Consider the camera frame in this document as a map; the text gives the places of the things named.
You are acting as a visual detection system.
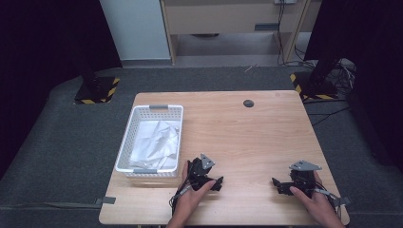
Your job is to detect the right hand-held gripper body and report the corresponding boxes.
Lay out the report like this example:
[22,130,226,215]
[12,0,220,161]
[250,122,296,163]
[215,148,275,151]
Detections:
[286,160,323,200]

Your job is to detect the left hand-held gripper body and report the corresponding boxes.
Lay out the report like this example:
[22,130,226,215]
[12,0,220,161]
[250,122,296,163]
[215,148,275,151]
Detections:
[186,153,217,192]

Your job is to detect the white printed t-shirt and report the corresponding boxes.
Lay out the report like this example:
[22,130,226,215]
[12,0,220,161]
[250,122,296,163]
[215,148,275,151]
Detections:
[129,119,182,171]

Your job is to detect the white plastic basket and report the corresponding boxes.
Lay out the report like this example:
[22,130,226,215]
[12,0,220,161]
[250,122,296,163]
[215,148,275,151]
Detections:
[114,104,184,179]

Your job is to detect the person's left hand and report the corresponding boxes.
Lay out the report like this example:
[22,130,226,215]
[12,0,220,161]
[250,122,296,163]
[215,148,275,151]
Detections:
[172,161,217,222]

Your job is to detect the person's right hand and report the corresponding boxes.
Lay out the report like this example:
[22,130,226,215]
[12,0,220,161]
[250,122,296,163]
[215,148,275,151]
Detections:
[289,170,341,224]

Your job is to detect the grey tape piece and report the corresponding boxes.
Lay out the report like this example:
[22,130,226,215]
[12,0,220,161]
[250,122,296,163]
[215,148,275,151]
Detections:
[331,196,352,207]
[94,196,117,206]

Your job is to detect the black stand with striped base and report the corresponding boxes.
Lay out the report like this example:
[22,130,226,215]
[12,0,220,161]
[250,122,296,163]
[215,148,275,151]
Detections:
[73,70,121,105]
[289,56,339,102]

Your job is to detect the white panel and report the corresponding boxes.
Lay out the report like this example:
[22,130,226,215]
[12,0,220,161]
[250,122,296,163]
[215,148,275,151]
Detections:
[99,0,172,61]

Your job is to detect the light wooden desk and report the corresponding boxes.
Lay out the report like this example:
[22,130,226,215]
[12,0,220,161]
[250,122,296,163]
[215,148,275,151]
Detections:
[160,0,313,65]

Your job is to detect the dark curtain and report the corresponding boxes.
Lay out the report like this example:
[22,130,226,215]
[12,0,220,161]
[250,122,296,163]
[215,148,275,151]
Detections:
[303,0,403,174]

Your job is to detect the right hand-held gripper cable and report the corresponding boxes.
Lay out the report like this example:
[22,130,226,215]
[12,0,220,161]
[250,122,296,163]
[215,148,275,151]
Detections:
[313,187,344,219]

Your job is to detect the hand-held gripper cable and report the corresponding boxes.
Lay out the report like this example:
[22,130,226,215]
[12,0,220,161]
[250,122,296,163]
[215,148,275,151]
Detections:
[169,184,193,217]
[313,187,344,219]

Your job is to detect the left hand-held gripper cable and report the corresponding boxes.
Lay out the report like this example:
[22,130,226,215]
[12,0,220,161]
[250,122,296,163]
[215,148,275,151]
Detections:
[169,184,193,217]

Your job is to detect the black floor cable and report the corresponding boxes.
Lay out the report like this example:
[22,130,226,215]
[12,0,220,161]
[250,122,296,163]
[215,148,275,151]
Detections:
[306,106,352,126]
[302,98,349,105]

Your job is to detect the tangled cable bundle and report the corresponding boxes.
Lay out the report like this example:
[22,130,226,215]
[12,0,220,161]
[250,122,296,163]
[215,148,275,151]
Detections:
[329,57,357,96]

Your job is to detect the black hanging cables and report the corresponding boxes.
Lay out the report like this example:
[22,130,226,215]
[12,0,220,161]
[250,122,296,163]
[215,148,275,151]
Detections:
[276,0,317,68]

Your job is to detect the grey drawer handle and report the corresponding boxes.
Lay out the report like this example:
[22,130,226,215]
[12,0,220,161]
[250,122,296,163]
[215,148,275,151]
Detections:
[254,23,279,31]

